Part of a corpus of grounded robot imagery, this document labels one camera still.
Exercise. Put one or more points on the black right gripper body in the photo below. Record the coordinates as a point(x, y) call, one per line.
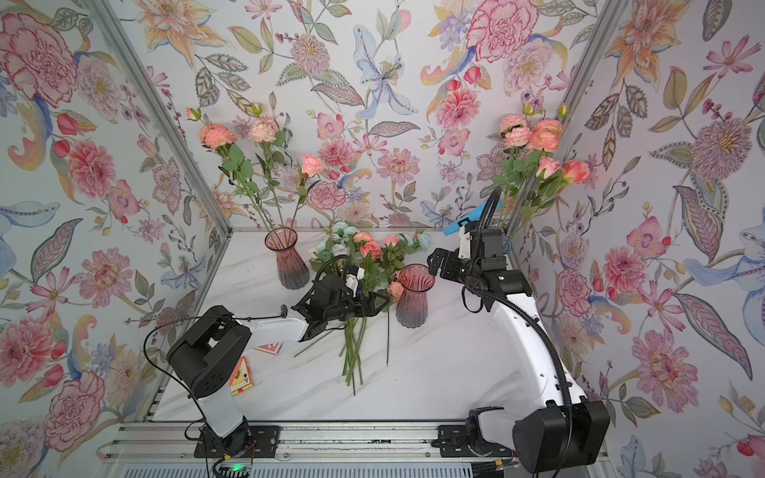
point(458, 270)

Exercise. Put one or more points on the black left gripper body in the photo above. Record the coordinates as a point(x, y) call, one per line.
point(348, 308)

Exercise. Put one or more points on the pink flower stem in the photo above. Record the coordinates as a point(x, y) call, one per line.
point(547, 134)
point(233, 164)
point(263, 131)
point(528, 184)
point(514, 139)
point(568, 176)

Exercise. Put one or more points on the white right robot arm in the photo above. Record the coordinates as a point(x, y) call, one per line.
point(552, 426)

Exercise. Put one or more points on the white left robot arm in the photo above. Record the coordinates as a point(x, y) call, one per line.
point(205, 358)

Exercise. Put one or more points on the pink glass vase back left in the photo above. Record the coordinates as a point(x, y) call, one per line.
point(292, 270)

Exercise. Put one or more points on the blue toy microphone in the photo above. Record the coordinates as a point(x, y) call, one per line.
point(463, 218)

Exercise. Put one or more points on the artificial flower bunch on table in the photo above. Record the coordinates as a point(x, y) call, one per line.
point(346, 245)

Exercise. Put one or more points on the red playing card box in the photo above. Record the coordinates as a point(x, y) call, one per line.
point(271, 349)

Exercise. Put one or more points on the orange yellow card box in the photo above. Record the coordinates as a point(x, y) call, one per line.
point(241, 379)

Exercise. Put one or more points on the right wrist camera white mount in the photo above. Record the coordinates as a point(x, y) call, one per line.
point(464, 250)

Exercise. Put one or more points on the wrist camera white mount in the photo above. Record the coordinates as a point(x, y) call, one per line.
point(464, 250)
point(355, 280)

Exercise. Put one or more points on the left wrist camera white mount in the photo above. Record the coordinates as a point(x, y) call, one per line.
point(355, 280)

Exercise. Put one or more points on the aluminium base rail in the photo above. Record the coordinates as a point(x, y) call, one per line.
point(307, 449)

